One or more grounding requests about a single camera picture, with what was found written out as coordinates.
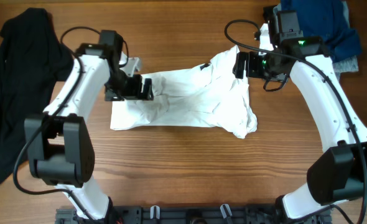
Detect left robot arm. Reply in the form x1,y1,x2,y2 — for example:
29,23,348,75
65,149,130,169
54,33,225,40
13,30,154,223

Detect white t-shirt with black print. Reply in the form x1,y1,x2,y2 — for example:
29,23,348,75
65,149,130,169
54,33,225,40
110,46,258,139

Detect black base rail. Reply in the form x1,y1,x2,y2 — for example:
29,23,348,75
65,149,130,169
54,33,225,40
55,204,332,224

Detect light blue denim garment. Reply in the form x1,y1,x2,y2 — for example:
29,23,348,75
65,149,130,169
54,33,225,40
333,1,359,79

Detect black folded garment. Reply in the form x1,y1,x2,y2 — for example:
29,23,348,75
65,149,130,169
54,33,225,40
262,5,278,29

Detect left white rail clip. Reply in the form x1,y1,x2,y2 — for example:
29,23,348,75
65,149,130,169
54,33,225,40
150,205,160,220

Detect dark blue shirt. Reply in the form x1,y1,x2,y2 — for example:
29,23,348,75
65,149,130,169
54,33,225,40
281,0,362,62

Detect white rail clip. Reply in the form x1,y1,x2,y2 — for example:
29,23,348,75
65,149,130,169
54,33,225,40
220,203,233,224
150,205,160,220

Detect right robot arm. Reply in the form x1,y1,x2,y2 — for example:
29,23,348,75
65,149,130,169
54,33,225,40
233,6,367,223

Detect right white rail clip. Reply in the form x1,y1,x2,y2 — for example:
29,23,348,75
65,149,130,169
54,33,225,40
220,203,233,224

